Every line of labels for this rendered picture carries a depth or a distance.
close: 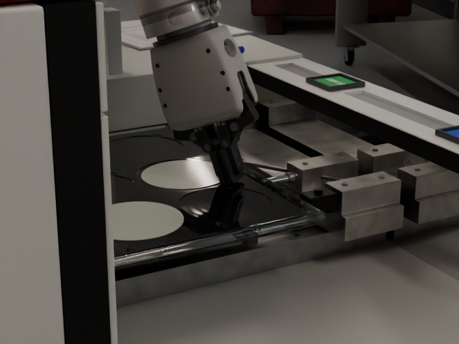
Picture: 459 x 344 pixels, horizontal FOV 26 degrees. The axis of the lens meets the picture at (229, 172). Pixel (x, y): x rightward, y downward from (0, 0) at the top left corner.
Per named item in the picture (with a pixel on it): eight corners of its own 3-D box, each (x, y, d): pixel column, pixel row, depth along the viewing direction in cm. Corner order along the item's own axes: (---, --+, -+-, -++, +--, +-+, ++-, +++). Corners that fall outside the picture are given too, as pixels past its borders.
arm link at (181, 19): (229, -12, 110) (237, 14, 110) (164, 9, 114) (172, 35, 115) (192, 1, 103) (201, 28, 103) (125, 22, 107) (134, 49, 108)
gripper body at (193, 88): (236, 6, 109) (267, 103, 111) (161, 30, 115) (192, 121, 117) (205, 18, 103) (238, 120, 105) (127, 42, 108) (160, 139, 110)
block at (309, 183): (301, 192, 115) (302, 168, 114) (285, 183, 117) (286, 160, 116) (358, 181, 118) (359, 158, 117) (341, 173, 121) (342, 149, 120)
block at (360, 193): (341, 216, 108) (342, 190, 107) (324, 205, 111) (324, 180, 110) (400, 203, 112) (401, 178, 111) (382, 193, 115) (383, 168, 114)
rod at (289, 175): (264, 191, 113) (264, 179, 113) (258, 187, 114) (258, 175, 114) (298, 184, 115) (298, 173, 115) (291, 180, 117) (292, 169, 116)
